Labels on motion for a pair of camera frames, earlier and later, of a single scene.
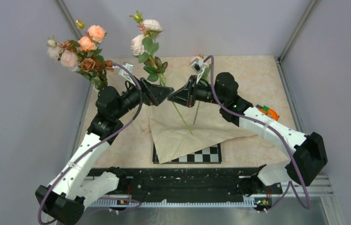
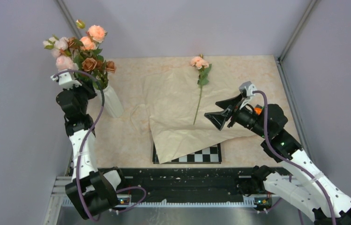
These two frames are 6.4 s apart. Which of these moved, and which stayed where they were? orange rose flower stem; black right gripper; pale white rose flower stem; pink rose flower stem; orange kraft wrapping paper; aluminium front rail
Moved: pale white rose flower stem; black right gripper
Stayed: aluminium front rail; orange rose flower stem; pink rose flower stem; orange kraft wrapping paper
